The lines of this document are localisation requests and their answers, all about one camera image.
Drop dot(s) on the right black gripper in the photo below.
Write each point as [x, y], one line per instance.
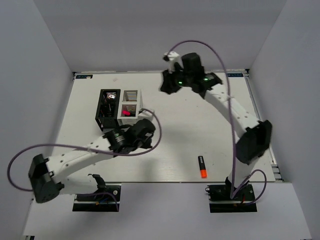
[168, 86]

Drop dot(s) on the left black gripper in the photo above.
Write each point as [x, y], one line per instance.
[148, 143]

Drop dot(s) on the pink capped black highlighter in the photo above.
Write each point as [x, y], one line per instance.
[126, 113]

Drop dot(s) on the black handled scissors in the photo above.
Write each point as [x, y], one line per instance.
[107, 110]

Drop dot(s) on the orange capped black highlighter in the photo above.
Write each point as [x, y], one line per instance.
[202, 167]

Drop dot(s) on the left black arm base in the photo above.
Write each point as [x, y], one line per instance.
[108, 200]

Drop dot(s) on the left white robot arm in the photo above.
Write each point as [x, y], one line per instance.
[50, 176]

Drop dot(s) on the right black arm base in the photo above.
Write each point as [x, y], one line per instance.
[220, 201]

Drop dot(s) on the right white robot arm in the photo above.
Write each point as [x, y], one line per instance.
[250, 136]

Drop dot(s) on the black pen holder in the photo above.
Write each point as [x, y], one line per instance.
[107, 123]

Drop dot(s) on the white pen holder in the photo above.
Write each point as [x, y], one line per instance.
[129, 100]

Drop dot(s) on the right blue table label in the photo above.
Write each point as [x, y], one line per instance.
[235, 75]

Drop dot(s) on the blue table label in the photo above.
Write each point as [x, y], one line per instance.
[235, 75]
[84, 76]

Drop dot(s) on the left blue table label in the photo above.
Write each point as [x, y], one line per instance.
[84, 76]

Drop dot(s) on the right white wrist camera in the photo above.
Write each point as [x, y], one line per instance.
[171, 58]

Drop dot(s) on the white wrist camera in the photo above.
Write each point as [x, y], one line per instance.
[171, 58]
[146, 114]

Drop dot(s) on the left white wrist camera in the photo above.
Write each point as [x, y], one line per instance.
[146, 114]

